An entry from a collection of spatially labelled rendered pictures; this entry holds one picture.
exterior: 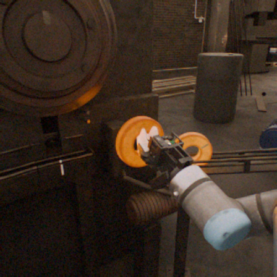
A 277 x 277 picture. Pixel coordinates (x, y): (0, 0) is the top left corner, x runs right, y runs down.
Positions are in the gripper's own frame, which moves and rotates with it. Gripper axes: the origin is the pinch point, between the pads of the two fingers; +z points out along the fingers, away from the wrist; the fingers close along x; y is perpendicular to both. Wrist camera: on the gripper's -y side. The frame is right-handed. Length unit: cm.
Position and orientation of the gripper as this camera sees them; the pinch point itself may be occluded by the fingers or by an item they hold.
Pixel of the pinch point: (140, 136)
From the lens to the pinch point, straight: 72.1
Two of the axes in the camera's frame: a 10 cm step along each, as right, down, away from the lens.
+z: -4.9, -5.8, 6.5
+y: 1.5, -7.9, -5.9
